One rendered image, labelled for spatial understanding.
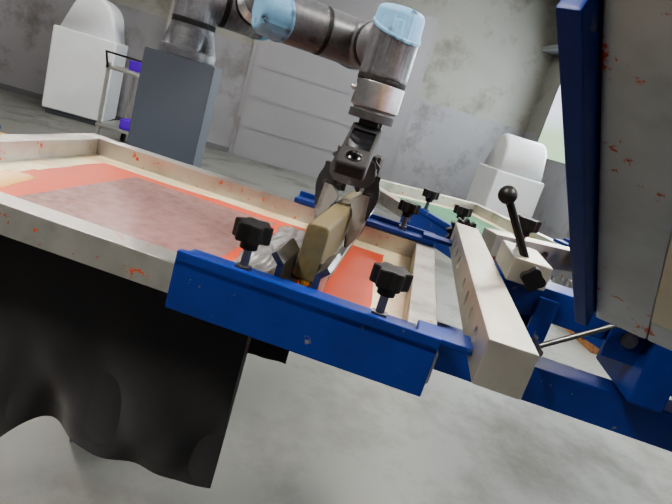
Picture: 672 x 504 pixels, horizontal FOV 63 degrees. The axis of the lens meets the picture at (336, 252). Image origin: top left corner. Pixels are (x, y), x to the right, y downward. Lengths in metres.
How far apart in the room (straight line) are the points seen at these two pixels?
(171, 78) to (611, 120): 1.36
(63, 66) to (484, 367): 7.79
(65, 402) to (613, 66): 0.81
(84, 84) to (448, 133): 5.23
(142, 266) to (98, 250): 0.06
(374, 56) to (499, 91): 8.40
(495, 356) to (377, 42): 0.49
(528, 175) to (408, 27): 6.24
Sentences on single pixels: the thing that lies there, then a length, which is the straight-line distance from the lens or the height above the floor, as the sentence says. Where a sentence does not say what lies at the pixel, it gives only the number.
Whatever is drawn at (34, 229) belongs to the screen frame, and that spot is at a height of 0.97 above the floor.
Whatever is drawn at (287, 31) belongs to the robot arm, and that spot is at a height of 1.28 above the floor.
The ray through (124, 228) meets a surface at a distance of 0.84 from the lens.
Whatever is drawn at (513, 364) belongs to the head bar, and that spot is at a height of 1.02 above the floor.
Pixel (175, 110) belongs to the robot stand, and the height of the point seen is 1.07.
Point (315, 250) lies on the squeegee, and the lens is 0.69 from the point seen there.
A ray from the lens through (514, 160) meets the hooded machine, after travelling 6.97.
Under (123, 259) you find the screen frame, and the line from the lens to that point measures 0.67.
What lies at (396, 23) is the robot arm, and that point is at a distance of 0.85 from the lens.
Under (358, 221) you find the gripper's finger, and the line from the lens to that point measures 0.87.
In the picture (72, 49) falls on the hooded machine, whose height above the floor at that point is 0.86.
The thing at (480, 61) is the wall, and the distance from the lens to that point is 9.12.
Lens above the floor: 1.21
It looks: 15 degrees down
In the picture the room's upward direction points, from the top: 17 degrees clockwise
